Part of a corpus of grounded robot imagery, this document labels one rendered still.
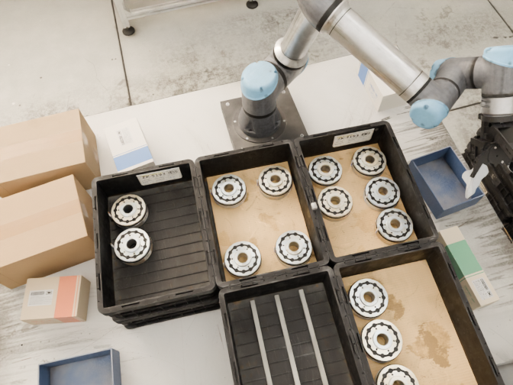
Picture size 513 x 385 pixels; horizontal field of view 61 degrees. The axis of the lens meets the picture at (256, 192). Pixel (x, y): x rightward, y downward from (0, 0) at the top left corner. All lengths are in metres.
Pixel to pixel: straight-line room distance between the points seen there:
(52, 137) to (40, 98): 1.39
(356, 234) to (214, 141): 0.62
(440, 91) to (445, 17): 2.18
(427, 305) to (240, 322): 0.50
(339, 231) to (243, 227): 0.28
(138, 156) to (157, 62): 1.44
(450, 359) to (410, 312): 0.14
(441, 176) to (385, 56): 0.65
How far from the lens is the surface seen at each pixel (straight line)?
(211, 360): 1.34
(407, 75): 1.08
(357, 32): 1.08
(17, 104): 2.98
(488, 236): 1.58
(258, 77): 1.41
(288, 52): 1.42
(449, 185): 1.61
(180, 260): 1.28
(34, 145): 1.58
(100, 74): 2.92
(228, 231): 1.29
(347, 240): 1.29
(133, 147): 1.54
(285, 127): 1.56
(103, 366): 1.40
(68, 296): 1.41
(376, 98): 1.69
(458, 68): 1.18
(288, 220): 1.30
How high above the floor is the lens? 2.02
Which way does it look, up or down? 63 degrees down
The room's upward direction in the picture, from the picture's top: 3 degrees counter-clockwise
